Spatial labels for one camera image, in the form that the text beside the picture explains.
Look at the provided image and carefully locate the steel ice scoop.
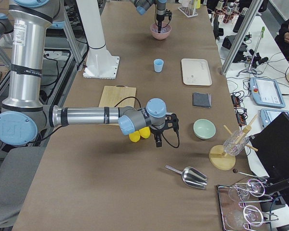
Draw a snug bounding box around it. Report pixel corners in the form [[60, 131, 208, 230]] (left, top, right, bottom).
[[165, 165, 208, 190]]

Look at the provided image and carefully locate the wooden cup stand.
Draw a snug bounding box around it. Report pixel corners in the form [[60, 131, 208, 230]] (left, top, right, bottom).
[[209, 115, 258, 170]]

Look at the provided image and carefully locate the bamboo cutting board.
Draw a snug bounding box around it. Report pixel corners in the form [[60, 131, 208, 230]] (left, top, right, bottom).
[[99, 85, 136, 107]]

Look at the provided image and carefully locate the pile of clear ice cubes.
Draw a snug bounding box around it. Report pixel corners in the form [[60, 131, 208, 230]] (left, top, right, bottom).
[[151, 24, 170, 34]]

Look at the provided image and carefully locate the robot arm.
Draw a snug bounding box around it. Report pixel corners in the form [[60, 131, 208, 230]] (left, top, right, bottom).
[[131, 0, 169, 33], [0, 0, 167, 146]]

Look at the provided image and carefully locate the light blue plastic cup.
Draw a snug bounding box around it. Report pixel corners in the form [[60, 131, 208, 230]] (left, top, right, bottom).
[[154, 59, 164, 73]]

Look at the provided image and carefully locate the upper teach pendant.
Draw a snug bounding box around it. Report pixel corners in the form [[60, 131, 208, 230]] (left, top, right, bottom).
[[249, 77, 286, 108]]

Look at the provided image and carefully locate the cream serving tray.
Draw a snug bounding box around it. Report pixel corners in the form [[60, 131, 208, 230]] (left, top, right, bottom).
[[181, 58, 212, 86]]

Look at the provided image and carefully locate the white cup rack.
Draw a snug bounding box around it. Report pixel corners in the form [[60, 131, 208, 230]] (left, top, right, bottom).
[[178, 0, 199, 18]]

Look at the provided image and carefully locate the upper whole yellow lemon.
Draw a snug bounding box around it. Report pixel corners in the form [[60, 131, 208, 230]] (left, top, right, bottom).
[[138, 127, 151, 139]]

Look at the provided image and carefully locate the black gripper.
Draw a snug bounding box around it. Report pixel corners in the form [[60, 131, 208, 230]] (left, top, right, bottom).
[[149, 124, 165, 147], [156, 14, 164, 33]]

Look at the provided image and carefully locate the aluminium frame post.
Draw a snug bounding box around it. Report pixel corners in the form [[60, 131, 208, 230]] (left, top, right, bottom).
[[221, 0, 263, 76]]

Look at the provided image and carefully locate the grey office chair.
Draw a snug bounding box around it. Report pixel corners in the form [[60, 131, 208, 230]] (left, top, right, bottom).
[[0, 147, 46, 228]]

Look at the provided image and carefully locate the wire glass rack tray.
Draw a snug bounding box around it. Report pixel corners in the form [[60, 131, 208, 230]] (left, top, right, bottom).
[[216, 178, 279, 231]]

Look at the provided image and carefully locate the black monitor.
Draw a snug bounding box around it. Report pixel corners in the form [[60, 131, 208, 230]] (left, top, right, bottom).
[[250, 113, 289, 180]]

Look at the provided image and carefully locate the lower teach pendant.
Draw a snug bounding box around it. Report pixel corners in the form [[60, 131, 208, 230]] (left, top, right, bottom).
[[260, 109, 289, 128]]

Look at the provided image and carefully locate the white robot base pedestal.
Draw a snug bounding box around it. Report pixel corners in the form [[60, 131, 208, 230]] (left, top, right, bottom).
[[77, 0, 119, 79]]

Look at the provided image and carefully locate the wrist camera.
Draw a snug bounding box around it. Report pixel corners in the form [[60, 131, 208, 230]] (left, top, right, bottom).
[[165, 113, 179, 133]]

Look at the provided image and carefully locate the pink bowl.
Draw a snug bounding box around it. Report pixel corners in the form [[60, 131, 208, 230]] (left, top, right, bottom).
[[150, 22, 172, 40]]

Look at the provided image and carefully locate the whole yellow lemon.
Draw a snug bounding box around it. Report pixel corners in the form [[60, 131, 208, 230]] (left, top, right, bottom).
[[138, 127, 151, 139], [129, 131, 141, 142]]

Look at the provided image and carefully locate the clear glass mug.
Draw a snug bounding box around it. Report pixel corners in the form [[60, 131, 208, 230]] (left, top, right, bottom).
[[223, 130, 249, 156]]

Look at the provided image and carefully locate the grey folded cloth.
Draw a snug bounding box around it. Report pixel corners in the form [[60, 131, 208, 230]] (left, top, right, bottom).
[[192, 92, 211, 108]]

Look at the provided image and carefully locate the pale green bowl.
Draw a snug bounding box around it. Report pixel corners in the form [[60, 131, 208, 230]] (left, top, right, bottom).
[[193, 119, 216, 140]]

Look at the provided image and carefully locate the lower whole yellow lemon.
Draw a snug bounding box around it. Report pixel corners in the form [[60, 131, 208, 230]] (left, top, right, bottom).
[[129, 131, 141, 142]]

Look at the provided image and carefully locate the teach pendant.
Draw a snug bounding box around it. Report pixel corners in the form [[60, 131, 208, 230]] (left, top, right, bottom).
[[249, 77, 286, 108], [260, 109, 289, 128]]

